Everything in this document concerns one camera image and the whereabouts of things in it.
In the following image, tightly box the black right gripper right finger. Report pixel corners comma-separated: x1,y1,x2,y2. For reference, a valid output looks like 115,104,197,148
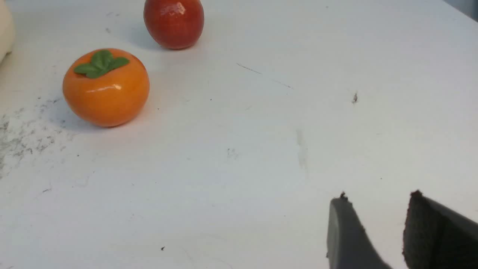
402,191,478,269

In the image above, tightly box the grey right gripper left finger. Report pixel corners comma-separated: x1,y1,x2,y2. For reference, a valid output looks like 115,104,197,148
326,192,391,269

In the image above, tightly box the red apple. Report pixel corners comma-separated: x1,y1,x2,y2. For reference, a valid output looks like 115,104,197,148
143,0,205,50

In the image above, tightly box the orange persimmon with leaf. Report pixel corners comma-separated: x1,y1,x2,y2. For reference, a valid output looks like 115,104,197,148
62,48,150,127

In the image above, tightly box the white toaster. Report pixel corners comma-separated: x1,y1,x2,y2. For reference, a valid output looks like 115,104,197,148
0,0,16,63

